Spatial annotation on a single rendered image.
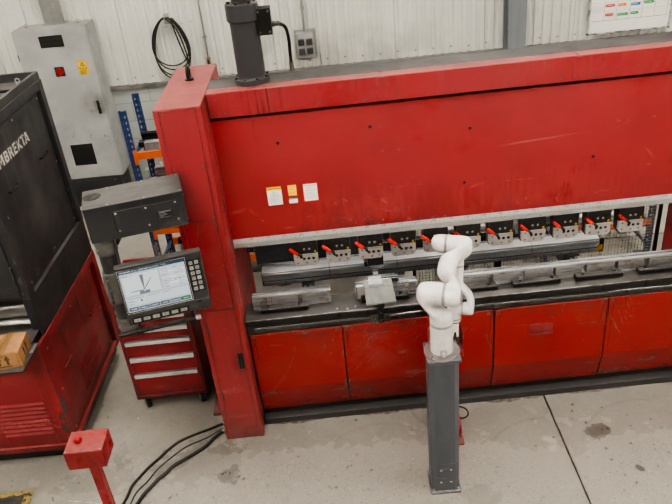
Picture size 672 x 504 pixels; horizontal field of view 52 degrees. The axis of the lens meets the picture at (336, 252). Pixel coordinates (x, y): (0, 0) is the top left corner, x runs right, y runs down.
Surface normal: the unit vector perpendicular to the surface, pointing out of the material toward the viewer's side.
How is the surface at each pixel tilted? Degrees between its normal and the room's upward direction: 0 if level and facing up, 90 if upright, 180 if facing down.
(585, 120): 90
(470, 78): 90
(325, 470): 0
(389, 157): 90
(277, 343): 90
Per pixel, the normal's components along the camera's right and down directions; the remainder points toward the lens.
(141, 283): 0.29, 0.45
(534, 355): 0.05, 0.49
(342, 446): -0.09, -0.86
